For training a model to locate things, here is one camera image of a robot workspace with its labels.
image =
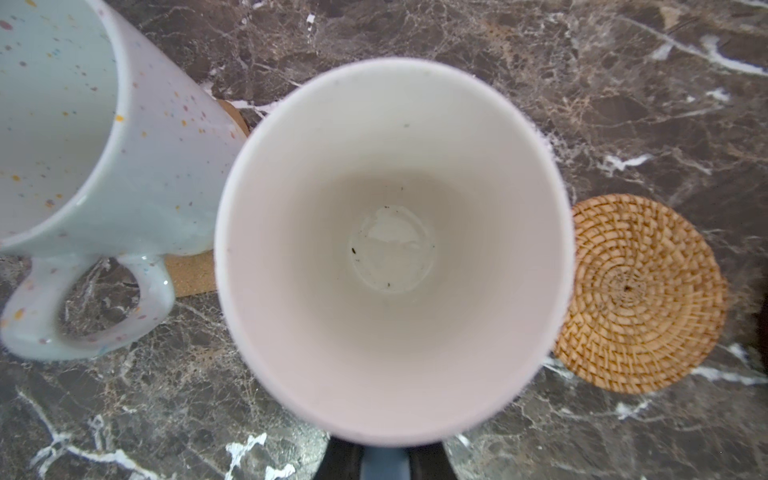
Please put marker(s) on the rattan woven round coaster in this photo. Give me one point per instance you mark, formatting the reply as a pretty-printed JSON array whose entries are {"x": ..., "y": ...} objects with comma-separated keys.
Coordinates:
[{"x": 649, "y": 300}]

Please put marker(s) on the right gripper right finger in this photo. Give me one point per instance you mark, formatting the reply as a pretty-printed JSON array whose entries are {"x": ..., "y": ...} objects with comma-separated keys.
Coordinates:
[{"x": 430, "y": 462}]

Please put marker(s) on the cork paw-shaped coaster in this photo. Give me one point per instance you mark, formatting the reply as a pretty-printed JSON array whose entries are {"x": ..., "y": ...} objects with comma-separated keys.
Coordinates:
[{"x": 204, "y": 264}]

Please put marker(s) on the light blue mug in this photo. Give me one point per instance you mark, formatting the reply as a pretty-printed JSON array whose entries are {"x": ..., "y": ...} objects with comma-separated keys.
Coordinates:
[{"x": 394, "y": 255}]

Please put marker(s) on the white speckled mug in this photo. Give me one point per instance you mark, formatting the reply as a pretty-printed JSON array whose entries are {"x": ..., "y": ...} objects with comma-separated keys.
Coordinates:
[{"x": 108, "y": 150}]

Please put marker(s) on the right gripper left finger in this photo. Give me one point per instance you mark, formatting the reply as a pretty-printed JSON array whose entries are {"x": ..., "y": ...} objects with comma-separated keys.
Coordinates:
[{"x": 342, "y": 460}]

